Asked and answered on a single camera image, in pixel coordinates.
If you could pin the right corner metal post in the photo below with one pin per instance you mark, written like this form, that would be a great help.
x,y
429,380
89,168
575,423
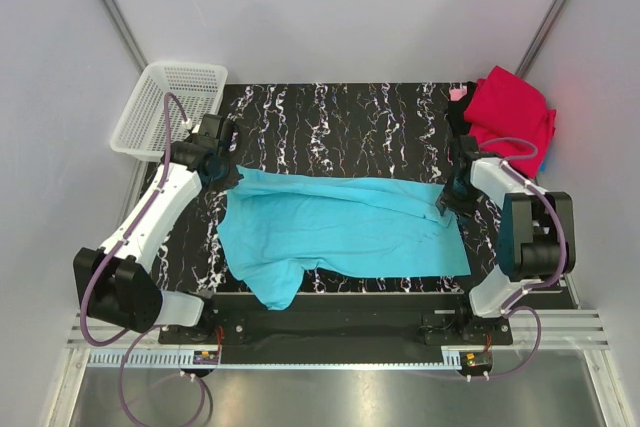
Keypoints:
x,y
541,36

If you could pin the cyan t shirt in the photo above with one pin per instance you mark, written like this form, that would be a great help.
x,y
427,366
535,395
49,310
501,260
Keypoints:
x,y
277,227

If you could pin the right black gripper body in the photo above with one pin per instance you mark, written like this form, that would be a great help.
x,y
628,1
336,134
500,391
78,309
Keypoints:
x,y
459,197

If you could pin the folded red t shirt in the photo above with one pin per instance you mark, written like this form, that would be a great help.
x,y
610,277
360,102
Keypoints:
x,y
511,117

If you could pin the folded black t shirt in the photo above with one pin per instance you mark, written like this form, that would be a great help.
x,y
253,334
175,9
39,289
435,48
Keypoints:
x,y
455,112

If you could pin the left corner metal post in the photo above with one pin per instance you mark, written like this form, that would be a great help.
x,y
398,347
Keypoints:
x,y
125,33

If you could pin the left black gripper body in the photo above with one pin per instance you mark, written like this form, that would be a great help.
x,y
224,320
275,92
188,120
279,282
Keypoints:
x,y
229,175

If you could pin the pink paper tag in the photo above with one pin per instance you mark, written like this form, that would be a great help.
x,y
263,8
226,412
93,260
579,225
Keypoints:
x,y
456,94

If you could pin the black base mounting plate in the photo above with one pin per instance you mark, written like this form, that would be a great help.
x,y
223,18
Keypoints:
x,y
331,314

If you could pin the white plastic basket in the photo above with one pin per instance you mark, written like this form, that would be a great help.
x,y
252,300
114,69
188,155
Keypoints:
x,y
141,131

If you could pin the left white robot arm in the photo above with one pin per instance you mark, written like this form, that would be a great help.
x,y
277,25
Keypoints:
x,y
114,281

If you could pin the corner metal post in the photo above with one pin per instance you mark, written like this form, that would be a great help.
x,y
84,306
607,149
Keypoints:
x,y
125,33
541,36

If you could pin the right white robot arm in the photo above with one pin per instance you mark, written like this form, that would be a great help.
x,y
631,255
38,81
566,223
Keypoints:
x,y
536,240

